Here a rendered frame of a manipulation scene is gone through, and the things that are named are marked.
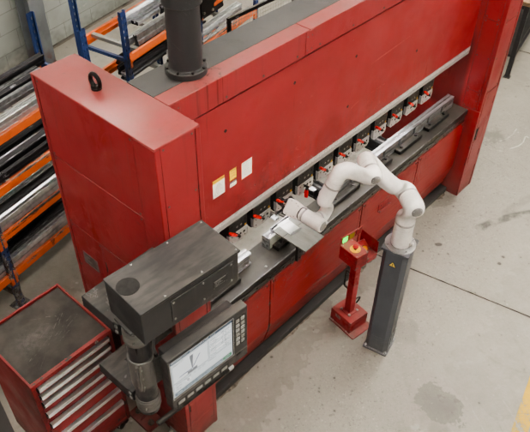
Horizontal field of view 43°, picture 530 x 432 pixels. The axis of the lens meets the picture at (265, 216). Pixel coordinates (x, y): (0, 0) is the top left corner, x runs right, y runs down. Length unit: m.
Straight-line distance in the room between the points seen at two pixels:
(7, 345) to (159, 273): 1.39
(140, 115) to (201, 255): 0.64
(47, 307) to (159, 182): 1.41
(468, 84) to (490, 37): 0.44
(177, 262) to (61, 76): 1.05
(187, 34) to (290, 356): 2.58
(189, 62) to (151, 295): 1.07
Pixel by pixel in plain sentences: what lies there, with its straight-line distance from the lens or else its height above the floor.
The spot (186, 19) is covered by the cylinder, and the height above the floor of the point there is 2.59.
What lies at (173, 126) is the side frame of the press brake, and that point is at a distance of 2.78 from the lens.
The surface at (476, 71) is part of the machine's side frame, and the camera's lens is 5.57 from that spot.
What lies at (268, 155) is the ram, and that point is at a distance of 3.68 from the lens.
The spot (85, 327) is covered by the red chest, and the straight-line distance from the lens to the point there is 3.79.
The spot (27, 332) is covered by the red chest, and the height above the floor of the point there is 0.98.
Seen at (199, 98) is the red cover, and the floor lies 2.26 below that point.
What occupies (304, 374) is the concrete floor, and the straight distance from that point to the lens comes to 4.71.
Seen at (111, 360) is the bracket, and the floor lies 1.21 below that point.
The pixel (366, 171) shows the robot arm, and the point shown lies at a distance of 3.57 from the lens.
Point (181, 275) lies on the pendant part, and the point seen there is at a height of 1.95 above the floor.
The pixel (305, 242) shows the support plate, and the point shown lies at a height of 1.00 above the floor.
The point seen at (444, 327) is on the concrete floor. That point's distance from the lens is 5.13.
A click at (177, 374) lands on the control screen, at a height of 1.47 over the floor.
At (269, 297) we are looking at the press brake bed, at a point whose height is 0.60.
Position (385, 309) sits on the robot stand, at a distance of 4.52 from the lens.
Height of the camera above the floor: 3.89
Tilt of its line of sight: 43 degrees down
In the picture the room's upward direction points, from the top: 1 degrees clockwise
